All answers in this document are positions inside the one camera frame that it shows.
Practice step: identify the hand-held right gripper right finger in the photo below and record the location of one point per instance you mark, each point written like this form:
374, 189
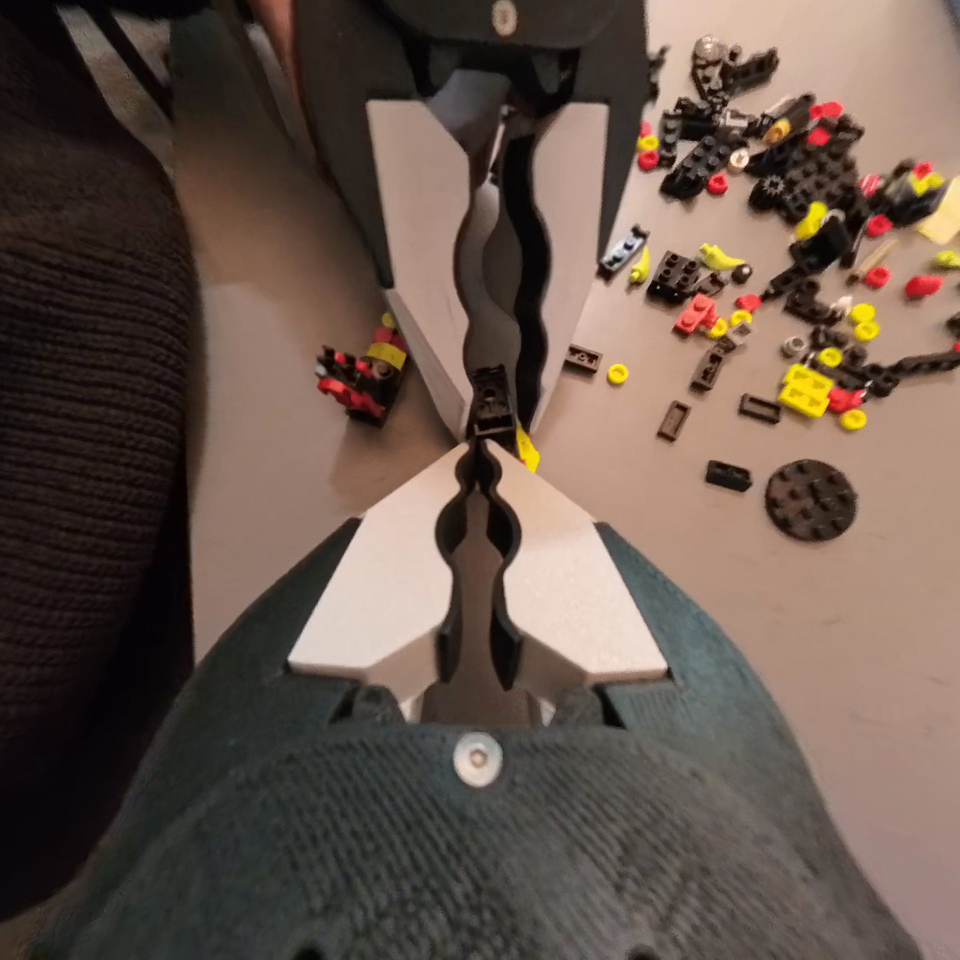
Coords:
577, 600

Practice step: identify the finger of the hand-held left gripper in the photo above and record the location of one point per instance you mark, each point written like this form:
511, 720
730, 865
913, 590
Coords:
420, 225
577, 187

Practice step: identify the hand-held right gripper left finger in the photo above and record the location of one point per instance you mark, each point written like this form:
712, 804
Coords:
375, 600

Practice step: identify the yellow and red lego assembly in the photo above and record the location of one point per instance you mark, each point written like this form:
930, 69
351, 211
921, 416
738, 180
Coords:
491, 397

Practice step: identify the pile of lego pieces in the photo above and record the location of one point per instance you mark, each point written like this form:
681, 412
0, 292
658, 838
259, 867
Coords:
806, 386

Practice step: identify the long black red lego assembly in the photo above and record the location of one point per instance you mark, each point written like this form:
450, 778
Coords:
360, 390

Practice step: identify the black round lego plate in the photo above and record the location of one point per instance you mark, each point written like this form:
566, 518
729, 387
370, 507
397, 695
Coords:
810, 501

